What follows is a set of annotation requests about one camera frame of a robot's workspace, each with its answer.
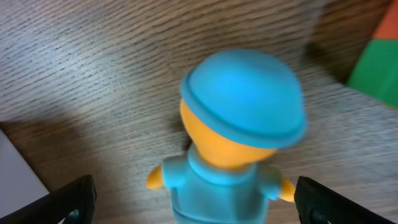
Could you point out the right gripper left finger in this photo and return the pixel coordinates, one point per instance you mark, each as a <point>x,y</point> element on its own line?
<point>74,203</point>

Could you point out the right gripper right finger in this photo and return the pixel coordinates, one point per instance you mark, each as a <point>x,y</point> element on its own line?
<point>317,204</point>

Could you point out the yellow duck toy blue hat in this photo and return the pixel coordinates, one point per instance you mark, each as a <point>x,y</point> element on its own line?
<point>239,107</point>

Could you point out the multicolour puzzle cube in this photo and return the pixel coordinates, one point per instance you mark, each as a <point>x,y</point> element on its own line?
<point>375,73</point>

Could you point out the white box pink interior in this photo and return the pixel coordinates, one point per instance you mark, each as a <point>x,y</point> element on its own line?
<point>19,184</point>

